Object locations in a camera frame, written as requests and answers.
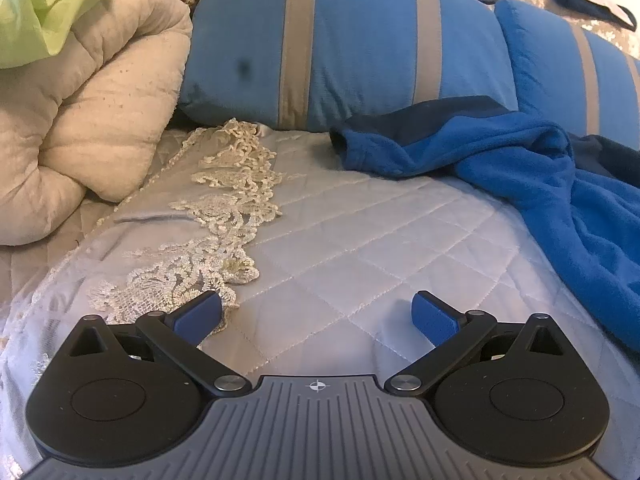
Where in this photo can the cream quilted comforter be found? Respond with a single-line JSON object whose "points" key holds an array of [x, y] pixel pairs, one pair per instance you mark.
{"points": [[90, 110]]}

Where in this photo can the light green cloth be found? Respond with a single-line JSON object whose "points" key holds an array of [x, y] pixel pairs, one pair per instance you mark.
{"points": [[50, 5]]}

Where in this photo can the silver lace cover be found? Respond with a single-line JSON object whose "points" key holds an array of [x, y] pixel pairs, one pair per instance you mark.
{"points": [[615, 30]]}

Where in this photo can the grey quilted bedspread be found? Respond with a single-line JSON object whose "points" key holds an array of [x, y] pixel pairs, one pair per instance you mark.
{"points": [[375, 240]]}

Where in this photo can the blue fleece jacket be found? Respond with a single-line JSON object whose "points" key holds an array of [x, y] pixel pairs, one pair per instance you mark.
{"points": [[550, 170]]}

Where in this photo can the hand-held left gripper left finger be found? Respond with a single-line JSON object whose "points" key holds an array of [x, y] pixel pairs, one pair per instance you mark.
{"points": [[197, 317]]}

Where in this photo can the blue grey-striped pillow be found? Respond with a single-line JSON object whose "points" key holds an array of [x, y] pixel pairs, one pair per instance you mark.
{"points": [[360, 50], [545, 60]]}

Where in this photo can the cream lace cloth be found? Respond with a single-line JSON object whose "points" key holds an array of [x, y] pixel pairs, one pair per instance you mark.
{"points": [[225, 200]]}

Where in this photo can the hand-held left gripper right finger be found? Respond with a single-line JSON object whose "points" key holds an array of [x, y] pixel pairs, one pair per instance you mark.
{"points": [[435, 317]]}

